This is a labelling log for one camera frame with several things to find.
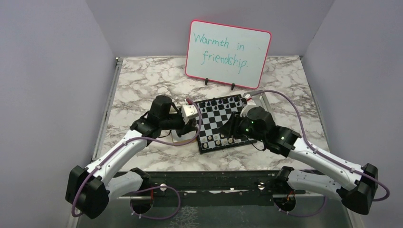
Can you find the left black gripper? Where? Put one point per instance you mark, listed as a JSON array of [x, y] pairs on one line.
[[186, 126]]

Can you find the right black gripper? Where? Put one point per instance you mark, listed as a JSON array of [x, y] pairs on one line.
[[231, 127]]

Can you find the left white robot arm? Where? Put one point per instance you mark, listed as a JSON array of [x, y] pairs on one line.
[[90, 189]]

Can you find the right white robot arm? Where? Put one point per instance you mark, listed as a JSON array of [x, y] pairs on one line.
[[354, 185]]

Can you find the gold tin with white pieces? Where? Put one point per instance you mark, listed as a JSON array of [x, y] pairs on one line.
[[184, 139]]

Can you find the empty silver metal tin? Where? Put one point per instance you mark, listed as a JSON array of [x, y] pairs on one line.
[[260, 99]]

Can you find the black and white chessboard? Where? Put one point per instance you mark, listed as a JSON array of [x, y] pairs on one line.
[[215, 113]]

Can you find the white board with pink frame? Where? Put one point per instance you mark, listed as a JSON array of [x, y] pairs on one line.
[[227, 54]]

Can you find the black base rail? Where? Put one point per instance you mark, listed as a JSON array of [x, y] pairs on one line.
[[210, 188]]

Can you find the aluminium frame rail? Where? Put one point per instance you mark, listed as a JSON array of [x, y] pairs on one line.
[[105, 107]]

